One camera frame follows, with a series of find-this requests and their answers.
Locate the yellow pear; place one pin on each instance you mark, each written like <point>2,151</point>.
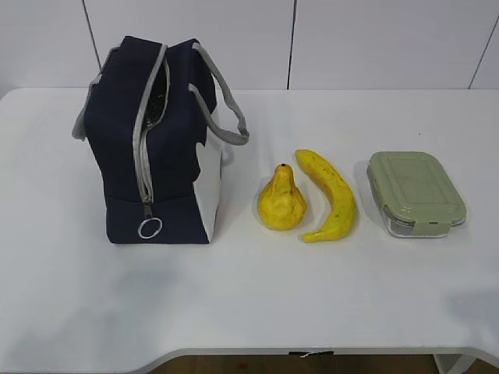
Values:
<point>281,205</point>

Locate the green lid glass container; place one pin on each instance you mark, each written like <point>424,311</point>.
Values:
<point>414,194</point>

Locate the black tape on table edge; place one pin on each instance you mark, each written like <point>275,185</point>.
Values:
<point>306,354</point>

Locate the navy blue lunch bag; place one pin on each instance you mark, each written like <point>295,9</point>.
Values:
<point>156,118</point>

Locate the yellow banana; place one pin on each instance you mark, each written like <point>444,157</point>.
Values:
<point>340,220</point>

